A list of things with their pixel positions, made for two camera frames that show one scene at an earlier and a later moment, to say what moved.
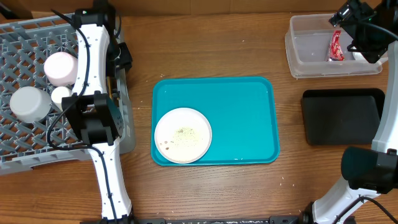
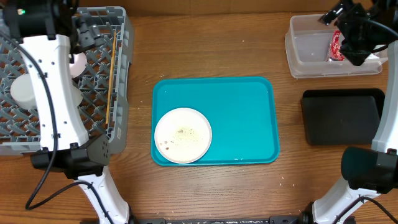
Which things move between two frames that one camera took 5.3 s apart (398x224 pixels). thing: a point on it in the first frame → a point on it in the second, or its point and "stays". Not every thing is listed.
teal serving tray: (242, 111) stays
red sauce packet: (336, 53) stays
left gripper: (127, 61) → (93, 37)
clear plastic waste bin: (307, 43) stays
